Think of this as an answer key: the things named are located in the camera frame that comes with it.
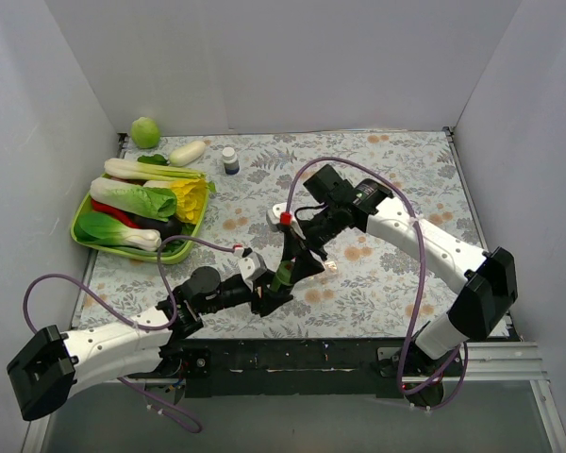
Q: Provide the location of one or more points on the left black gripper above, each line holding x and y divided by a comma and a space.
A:
256, 298

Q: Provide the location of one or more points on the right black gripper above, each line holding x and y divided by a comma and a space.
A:
305, 231

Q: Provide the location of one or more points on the green pill bottle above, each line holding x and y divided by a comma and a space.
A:
281, 282

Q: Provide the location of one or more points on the clear weekly pill organizer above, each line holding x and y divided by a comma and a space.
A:
331, 267

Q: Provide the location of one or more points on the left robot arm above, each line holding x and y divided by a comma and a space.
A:
54, 366

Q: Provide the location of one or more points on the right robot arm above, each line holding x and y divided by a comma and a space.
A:
484, 282

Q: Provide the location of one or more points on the floral table mat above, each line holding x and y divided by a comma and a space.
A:
374, 294

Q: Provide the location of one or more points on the white cap pill bottle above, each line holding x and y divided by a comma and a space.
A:
230, 161

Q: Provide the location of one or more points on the purple eggplant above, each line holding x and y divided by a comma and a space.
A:
166, 229

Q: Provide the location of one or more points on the yellow leafy vegetable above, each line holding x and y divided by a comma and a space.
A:
190, 199

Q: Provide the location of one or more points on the napa cabbage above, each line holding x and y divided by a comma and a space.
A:
154, 203

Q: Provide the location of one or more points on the white radish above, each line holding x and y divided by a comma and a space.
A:
187, 153

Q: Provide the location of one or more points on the red chili pepper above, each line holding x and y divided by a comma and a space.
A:
115, 213

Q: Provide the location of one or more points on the green vegetable tray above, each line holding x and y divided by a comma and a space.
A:
172, 250

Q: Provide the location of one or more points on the green bok choy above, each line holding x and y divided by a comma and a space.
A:
99, 228

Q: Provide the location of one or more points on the green cabbage ball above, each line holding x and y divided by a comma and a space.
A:
145, 133

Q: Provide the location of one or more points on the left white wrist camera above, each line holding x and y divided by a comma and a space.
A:
252, 267

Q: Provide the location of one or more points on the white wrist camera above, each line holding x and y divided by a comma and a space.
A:
278, 217
252, 267

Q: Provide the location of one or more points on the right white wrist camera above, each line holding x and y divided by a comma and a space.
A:
278, 217

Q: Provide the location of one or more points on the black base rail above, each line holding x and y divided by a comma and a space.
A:
207, 368

